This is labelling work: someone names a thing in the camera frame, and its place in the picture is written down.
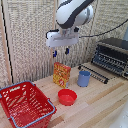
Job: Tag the red yellow mac cheese carton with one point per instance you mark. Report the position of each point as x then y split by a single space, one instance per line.
61 74

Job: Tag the black toaster oven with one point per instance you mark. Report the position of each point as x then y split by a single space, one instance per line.
111 56

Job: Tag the red shopping basket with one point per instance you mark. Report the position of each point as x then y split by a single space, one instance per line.
25 105

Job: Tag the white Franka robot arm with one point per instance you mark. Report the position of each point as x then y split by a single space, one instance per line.
71 13

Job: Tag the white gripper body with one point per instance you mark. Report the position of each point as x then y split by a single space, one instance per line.
60 38

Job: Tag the red plastic bowl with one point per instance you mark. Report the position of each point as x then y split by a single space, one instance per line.
67 97

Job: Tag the woven folding screen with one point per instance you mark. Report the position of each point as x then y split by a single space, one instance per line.
30 40

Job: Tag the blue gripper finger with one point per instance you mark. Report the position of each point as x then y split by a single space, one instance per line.
67 50
55 53

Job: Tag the blue plastic cup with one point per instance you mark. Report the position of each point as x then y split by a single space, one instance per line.
83 78

